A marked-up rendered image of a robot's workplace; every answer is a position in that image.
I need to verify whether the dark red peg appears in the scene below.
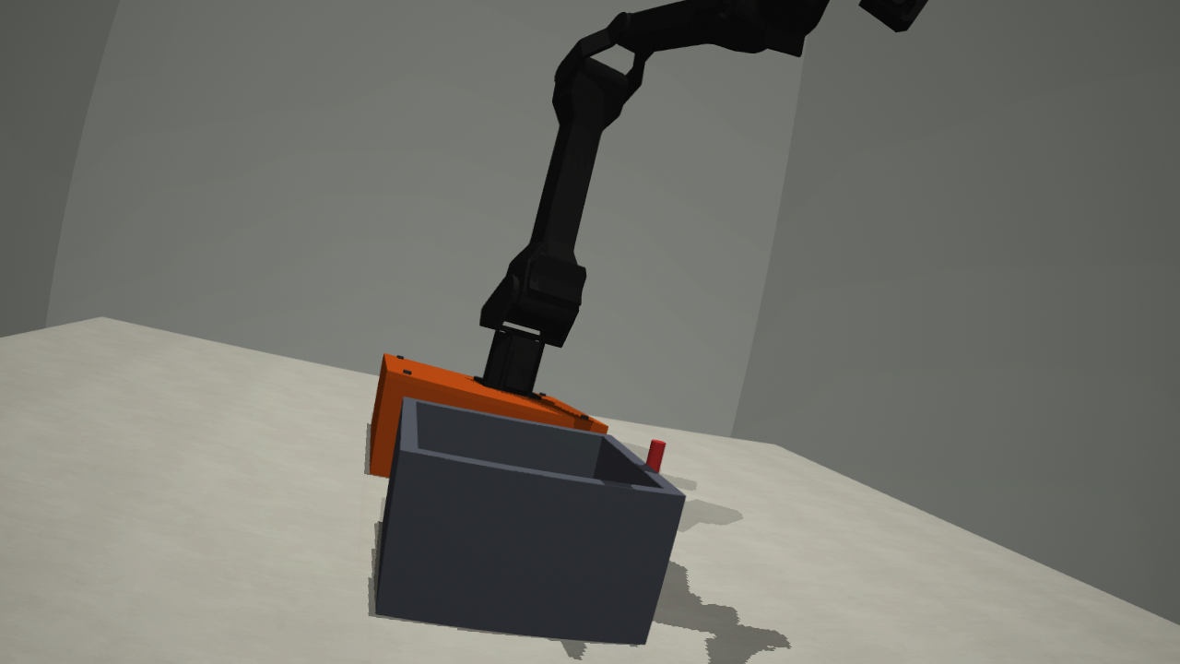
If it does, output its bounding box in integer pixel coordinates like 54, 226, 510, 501
645, 439, 666, 473

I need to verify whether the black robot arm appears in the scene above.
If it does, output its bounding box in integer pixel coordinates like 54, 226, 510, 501
474, 0, 830, 400

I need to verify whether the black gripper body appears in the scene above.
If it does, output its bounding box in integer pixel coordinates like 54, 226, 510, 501
781, 0, 927, 32

